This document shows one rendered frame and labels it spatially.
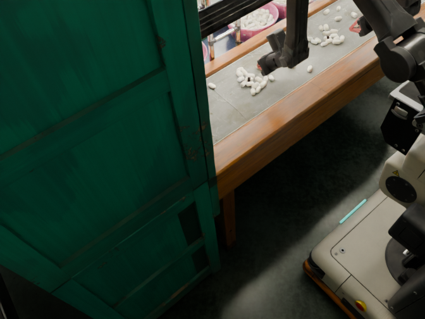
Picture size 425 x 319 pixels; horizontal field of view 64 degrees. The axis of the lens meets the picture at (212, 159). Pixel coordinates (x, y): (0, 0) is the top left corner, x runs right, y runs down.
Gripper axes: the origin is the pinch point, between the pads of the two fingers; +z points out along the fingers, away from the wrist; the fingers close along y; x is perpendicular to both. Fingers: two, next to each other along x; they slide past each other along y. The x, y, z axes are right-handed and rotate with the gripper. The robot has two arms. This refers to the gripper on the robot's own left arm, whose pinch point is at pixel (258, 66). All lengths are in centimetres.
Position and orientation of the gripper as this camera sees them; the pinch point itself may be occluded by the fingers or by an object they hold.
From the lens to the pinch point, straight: 143.0
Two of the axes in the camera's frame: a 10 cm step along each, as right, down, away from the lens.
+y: -7.8, 5.3, -3.2
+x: 4.6, 8.4, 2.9
